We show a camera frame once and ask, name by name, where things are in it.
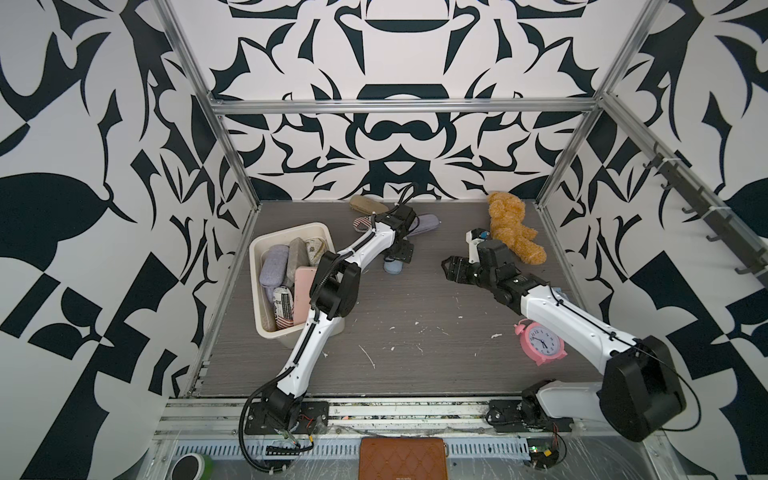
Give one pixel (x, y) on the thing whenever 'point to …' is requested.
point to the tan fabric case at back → (366, 205)
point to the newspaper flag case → (283, 307)
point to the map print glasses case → (315, 247)
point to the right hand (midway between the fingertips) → (450, 259)
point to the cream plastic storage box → (285, 337)
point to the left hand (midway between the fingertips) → (392, 248)
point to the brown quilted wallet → (403, 458)
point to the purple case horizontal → (273, 270)
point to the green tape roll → (192, 466)
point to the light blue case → (393, 267)
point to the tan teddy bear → (509, 231)
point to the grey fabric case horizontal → (298, 257)
